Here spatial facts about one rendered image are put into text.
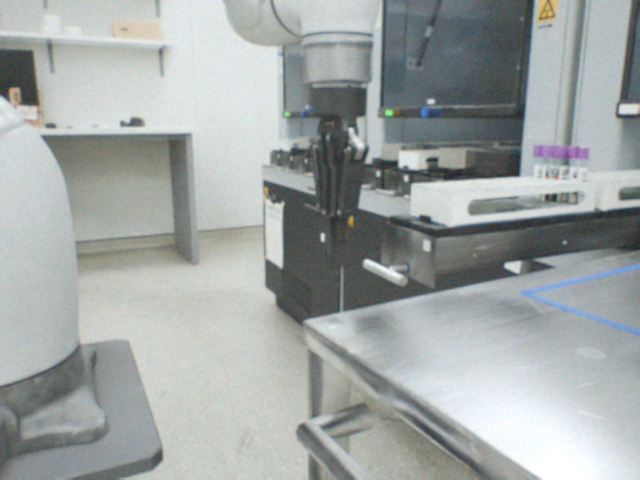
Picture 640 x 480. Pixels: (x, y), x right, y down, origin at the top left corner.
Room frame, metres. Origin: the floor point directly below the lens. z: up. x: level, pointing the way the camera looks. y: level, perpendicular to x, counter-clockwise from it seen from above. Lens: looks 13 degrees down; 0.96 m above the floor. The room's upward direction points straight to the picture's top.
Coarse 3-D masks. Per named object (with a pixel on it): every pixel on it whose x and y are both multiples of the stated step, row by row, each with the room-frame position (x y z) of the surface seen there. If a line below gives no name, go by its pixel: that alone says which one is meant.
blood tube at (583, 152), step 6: (582, 150) 0.86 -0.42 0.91; (588, 150) 0.86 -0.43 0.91; (582, 156) 0.86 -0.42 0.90; (588, 156) 0.86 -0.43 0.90; (582, 162) 0.86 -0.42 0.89; (582, 168) 0.86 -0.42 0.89; (582, 174) 0.86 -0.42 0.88; (582, 180) 0.86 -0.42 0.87; (582, 192) 0.86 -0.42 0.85; (582, 198) 0.86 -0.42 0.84
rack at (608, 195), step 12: (600, 180) 0.88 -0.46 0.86; (612, 180) 0.87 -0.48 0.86; (624, 180) 0.88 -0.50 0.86; (636, 180) 0.90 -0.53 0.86; (600, 192) 0.88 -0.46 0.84; (612, 192) 0.87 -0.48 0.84; (624, 192) 1.02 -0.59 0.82; (636, 192) 1.00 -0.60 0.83; (600, 204) 0.87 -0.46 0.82; (612, 204) 0.87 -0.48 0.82; (624, 204) 0.89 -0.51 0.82; (636, 204) 0.90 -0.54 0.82
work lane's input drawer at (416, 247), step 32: (384, 224) 0.82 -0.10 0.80; (416, 224) 0.75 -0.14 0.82; (480, 224) 0.75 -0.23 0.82; (512, 224) 0.77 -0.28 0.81; (544, 224) 0.80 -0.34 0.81; (576, 224) 0.81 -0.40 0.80; (608, 224) 0.85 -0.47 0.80; (384, 256) 0.81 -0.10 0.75; (416, 256) 0.74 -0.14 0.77; (448, 256) 0.71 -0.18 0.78; (480, 256) 0.73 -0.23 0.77; (512, 256) 0.76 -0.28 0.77; (544, 256) 0.79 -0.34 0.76
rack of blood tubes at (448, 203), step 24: (432, 192) 0.77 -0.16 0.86; (456, 192) 0.73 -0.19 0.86; (480, 192) 0.75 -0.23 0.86; (504, 192) 0.77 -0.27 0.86; (528, 192) 0.79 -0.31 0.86; (552, 192) 0.81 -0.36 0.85; (576, 192) 0.89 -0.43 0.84; (432, 216) 0.77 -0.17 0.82; (456, 216) 0.74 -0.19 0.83; (480, 216) 0.75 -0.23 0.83; (504, 216) 0.77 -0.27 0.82; (528, 216) 0.79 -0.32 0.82
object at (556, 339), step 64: (320, 320) 0.37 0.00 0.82; (384, 320) 0.37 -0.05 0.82; (448, 320) 0.37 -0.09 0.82; (512, 320) 0.37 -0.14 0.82; (576, 320) 0.37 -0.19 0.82; (320, 384) 0.35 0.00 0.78; (384, 384) 0.28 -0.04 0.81; (448, 384) 0.27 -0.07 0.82; (512, 384) 0.27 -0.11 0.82; (576, 384) 0.27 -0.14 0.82; (320, 448) 0.27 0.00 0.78; (448, 448) 0.24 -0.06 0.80; (512, 448) 0.21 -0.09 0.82; (576, 448) 0.21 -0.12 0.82
